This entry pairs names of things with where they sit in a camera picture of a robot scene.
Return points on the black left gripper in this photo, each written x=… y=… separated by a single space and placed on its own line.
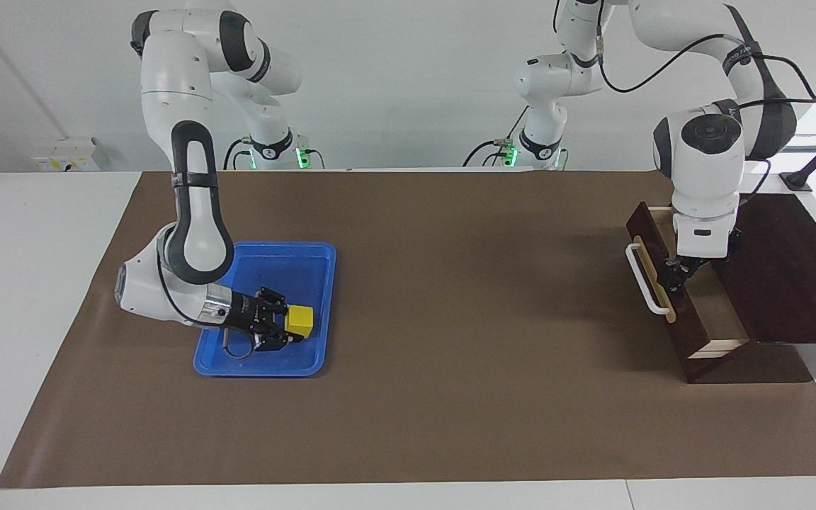
x=684 y=268

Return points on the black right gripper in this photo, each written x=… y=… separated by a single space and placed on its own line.
x=251 y=319

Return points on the yellow cube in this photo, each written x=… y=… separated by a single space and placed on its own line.
x=300 y=322

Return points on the wooden drawer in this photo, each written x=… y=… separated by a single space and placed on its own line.
x=691 y=333

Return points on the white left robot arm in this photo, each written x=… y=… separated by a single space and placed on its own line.
x=705 y=170

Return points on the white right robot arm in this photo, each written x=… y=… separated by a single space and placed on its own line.
x=192 y=212

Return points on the blue plastic tray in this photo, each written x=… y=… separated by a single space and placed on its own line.
x=287 y=273

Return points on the dark wooden cabinet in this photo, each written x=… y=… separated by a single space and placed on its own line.
x=797 y=283

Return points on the brown table mat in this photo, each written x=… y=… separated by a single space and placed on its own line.
x=450 y=354

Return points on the white wall socket box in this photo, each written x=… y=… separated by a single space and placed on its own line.
x=64 y=156

